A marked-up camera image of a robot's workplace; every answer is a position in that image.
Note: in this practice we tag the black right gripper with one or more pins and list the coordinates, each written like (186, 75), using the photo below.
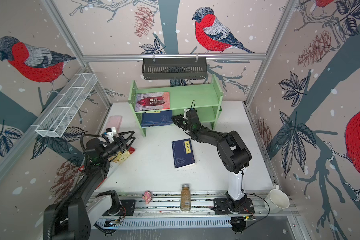
(179, 121)

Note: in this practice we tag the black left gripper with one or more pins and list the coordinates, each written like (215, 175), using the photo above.
(121, 143)

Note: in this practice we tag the blue book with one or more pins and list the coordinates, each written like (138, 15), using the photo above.
(163, 118)
(183, 153)

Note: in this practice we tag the pink Hamlet book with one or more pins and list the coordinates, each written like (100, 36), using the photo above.
(152, 101)

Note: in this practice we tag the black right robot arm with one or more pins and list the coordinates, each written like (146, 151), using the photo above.
(232, 151)

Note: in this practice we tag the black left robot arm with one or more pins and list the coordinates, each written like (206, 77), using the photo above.
(72, 218)

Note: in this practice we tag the pink case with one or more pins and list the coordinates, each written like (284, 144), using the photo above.
(114, 122)

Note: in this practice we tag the red snack bag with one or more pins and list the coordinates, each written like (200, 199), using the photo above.
(123, 156)

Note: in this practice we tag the green wooden shelf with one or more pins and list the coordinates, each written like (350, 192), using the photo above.
(206, 99)

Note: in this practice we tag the black hanging basket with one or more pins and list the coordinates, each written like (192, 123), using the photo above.
(175, 69)

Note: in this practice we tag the pink small toy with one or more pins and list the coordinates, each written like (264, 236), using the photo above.
(147, 197)

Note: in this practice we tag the spice jar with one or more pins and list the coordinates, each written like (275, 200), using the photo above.
(185, 198)

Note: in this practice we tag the white cup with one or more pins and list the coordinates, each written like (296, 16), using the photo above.
(276, 201)

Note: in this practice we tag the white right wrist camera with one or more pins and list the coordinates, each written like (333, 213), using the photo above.
(185, 113)

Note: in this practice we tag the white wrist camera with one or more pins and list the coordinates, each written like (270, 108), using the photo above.
(111, 133)
(185, 113)

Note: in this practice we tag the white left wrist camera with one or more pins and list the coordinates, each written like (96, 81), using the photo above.
(111, 133)

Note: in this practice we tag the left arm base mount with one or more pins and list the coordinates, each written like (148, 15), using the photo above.
(117, 206)

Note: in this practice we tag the aluminium rail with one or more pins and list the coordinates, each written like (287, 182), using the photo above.
(203, 204)

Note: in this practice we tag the white wire mesh basket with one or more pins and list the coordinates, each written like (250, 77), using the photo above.
(69, 102)

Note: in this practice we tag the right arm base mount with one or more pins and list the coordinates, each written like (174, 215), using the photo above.
(229, 206)

